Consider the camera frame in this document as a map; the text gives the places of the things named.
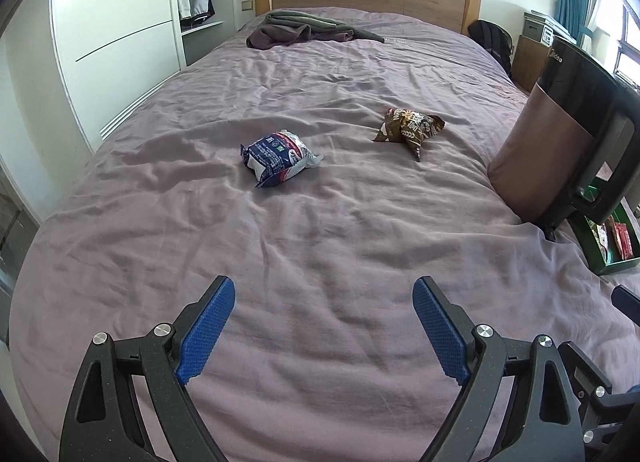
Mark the brown chocolate snack bag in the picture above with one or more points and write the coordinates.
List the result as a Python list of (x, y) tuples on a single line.
[(409, 127)]

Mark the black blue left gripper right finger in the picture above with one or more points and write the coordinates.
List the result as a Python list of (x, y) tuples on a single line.
[(540, 419)]

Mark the green tray box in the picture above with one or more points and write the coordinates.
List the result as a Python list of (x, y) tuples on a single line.
[(580, 225)]

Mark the black copper electric kettle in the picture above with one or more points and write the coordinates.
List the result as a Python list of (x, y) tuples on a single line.
[(575, 145)]

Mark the red white snack pouch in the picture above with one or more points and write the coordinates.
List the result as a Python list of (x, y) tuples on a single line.
[(601, 235)]

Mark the grey printer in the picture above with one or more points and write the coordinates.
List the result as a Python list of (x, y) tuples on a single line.
[(543, 29)]

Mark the blue white snack bag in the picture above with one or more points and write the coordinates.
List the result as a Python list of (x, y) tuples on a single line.
[(277, 157)]

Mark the crumpled dark clothes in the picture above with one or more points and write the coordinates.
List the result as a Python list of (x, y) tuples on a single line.
[(289, 27)]

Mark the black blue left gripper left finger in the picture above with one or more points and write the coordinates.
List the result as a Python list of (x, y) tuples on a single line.
[(103, 421)]

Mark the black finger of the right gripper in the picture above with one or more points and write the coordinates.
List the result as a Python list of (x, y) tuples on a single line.
[(586, 379)]

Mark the black backpack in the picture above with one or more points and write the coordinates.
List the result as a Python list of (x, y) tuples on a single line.
[(495, 40)]

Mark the wooden nightstand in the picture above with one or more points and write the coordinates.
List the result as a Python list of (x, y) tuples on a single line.
[(528, 62)]

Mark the red snack packet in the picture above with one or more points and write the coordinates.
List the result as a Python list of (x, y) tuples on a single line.
[(622, 240)]

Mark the purple bed sheet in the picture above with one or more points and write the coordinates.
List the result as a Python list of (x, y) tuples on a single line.
[(323, 358)]

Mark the white wardrobe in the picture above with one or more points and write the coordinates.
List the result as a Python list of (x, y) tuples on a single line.
[(113, 54)]

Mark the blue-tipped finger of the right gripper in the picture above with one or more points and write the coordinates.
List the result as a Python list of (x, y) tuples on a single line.
[(625, 301)]

